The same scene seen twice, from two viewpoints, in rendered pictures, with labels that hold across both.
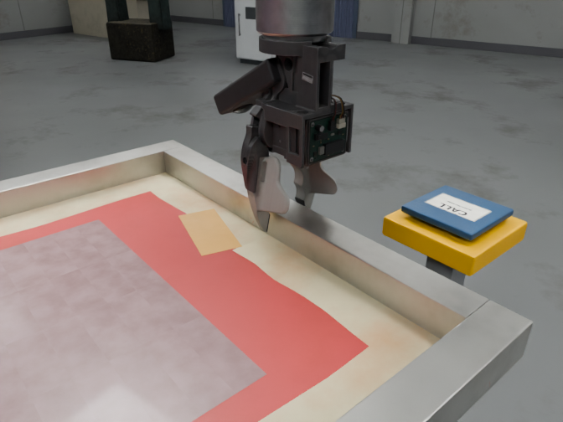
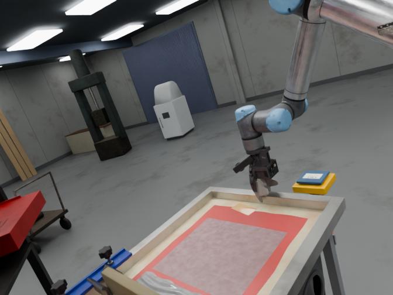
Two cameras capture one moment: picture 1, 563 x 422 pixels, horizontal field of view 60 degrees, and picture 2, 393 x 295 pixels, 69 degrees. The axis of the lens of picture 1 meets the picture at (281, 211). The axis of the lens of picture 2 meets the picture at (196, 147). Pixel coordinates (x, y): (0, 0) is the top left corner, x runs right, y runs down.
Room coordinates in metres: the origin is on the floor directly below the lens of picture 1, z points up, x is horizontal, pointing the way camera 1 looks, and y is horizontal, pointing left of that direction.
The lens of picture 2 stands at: (-0.49, 0.23, 1.52)
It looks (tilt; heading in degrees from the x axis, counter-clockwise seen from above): 15 degrees down; 357
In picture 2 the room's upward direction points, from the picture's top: 18 degrees counter-clockwise
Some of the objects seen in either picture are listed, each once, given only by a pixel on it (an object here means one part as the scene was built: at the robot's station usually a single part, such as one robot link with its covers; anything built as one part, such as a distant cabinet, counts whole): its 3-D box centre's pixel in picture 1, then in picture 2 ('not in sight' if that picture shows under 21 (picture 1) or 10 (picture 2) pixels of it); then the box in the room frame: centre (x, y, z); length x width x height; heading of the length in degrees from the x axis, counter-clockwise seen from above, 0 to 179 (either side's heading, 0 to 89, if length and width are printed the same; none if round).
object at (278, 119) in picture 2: not in sight; (274, 119); (0.43, -0.08, 1.28); 0.11 x 0.11 x 0.08; 34
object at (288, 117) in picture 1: (299, 99); (260, 162); (0.49, -0.02, 1.12); 0.09 x 0.08 x 0.12; 40
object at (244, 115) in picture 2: not in sight; (248, 122); (0.50, -0.02, 1.28); 0.09 x 0.08 x 0.11; 34
